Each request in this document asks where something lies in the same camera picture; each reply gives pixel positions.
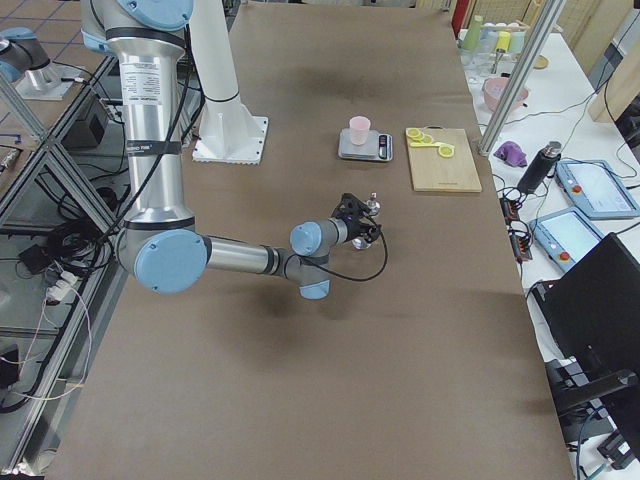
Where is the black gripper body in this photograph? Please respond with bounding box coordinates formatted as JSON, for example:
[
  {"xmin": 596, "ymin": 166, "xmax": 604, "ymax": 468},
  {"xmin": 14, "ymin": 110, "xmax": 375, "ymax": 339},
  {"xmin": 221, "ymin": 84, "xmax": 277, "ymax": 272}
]
[{"xmin": 331, "ymin": 205, "xmax": 364, "ymax": 244}]

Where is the glass sauce bottle metal cap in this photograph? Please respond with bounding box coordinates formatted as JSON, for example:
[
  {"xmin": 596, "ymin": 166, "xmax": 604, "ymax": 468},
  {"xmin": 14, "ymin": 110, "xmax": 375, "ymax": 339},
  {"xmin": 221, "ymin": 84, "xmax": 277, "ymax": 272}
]
[{"xmin": 352, "ymin": 192, "xmax": 381, "ymax": 250}]

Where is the pink plastic cup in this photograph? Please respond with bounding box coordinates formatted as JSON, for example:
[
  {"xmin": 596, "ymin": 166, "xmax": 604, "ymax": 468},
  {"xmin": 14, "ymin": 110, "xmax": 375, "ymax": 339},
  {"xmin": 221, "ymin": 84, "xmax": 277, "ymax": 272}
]
[{"xmin": 349, "ymin": 115, "xmax": 371, "ymax": 146}]

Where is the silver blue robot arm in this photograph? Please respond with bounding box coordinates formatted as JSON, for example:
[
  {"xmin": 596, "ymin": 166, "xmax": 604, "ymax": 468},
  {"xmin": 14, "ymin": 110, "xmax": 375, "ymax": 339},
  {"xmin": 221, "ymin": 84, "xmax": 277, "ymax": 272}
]
[{"xmin": 81, "ymin": 1, "xmax": 384, "ymax": 300}]

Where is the silver digital kitchen scale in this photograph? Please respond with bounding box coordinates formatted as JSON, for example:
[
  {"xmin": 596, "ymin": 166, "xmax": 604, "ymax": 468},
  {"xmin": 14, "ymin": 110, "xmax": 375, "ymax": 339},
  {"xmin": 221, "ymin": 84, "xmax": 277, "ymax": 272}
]
[{"xmin": 338, "ymin": 128, "xmax": 394, "ymax": 162}]

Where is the yellow cup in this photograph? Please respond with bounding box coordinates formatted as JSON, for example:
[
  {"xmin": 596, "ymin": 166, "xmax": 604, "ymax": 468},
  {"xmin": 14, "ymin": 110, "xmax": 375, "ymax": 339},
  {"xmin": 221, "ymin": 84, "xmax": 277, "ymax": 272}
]
[{"xmin": 495, "ymin": 31, "xmax": 511, "ymax": 53}]

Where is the bamboo cutting board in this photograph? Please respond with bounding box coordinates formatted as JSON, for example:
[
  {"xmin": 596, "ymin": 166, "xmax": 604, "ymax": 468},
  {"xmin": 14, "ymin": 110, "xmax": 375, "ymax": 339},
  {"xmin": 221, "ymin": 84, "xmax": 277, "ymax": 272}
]
[{"xmin": 405, "ymin": 127, "xmax": 482, "ymax": 193}]

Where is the yellow plastic knife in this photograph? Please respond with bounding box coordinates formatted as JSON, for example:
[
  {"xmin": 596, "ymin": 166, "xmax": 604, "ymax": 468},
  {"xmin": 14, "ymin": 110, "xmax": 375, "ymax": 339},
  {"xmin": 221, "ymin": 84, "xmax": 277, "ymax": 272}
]
[{"xmin": 409, "ymin": 142, "xmax": 445, "ymax": 148}]

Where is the lemon slice near knife tip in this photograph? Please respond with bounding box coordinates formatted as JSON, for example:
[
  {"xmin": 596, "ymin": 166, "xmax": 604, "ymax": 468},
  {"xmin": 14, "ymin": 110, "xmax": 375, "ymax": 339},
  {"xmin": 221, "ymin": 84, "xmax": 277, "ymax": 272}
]
[{"xmin": 437, "ymin": 144, "xmax": 455, "ymax": 158}]

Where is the black power strip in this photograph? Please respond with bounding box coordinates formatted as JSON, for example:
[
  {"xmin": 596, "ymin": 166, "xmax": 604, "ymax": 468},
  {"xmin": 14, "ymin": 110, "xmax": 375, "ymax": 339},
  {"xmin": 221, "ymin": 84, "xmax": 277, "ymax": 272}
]
[{"xmin": 499, "ymin": 197, "xmax": 532, "ymax": 263}]

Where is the purple cloth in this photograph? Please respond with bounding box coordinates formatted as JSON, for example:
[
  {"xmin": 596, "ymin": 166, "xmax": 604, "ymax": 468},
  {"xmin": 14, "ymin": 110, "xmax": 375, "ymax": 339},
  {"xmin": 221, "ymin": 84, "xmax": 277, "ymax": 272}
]
[{"xmin": 493, "ymin": 141, "xmax": 527, "ymax": 167}]

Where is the pink bowl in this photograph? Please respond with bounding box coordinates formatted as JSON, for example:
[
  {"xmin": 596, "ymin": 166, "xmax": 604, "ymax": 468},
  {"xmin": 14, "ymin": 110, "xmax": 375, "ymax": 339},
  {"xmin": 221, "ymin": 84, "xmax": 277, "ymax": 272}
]
[{"xmin": 482, "ymin": 77, "xmax": 529, "ymax": 112}]

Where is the black water bottle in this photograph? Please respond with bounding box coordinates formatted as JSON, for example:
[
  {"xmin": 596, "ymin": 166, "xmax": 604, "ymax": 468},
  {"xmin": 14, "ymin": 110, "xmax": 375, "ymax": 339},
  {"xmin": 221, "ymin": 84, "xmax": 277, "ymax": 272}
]
[{"xmin": 516, "ymin": 141, "xmax": 562, "ymax": 195}]

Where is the lower teach pendant tablet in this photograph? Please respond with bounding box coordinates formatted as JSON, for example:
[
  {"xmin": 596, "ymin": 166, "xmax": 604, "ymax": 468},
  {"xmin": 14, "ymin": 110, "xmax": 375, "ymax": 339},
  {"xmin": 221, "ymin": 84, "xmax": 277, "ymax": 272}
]
[{"xmin": 529, "ymin": 207, "xmax": 604, "ymax": 272}]

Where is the teach pendant tablet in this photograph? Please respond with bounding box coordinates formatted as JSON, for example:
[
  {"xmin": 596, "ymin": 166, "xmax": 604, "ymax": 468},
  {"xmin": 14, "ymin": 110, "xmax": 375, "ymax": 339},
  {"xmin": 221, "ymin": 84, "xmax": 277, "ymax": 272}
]
[
  {"xmin": 529, "ymin": 207, "xmax": 604, "ymax": 272},
  {"xmin": 555, "ymin": 160, "xmax": 639, "ymax": 220}
]

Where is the green bottle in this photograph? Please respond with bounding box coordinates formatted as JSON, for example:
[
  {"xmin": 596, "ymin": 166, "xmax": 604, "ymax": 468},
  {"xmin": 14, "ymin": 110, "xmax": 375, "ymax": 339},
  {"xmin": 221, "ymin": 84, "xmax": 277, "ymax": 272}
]
[{"xmin": 460, "ymin": 15, "xmax": 484, "ymax": 52}]

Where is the upper teach pendant tablet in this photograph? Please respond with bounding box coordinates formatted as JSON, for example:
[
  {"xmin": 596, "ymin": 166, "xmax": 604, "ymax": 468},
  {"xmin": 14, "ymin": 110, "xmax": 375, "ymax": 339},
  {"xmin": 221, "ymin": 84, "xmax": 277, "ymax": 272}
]
[{"xmin": 555, "ymin": 160, "xmax": 639, "ymax": 220}]

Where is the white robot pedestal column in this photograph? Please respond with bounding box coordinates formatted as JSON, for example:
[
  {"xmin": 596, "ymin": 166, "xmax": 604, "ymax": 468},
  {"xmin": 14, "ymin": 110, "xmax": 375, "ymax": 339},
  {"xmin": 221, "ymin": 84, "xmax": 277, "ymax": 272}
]
[{"xmin": 189, "ymin": 0, "xmax": 269, "ymax": 165}]

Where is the aluminium frame post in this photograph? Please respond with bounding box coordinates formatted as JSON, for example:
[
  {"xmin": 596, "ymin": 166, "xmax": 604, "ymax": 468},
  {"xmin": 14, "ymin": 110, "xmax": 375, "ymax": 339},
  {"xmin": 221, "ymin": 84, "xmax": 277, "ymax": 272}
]
[{"xmin": 478, "ymin": 0, "xmax": 566, "ymax": 157}]

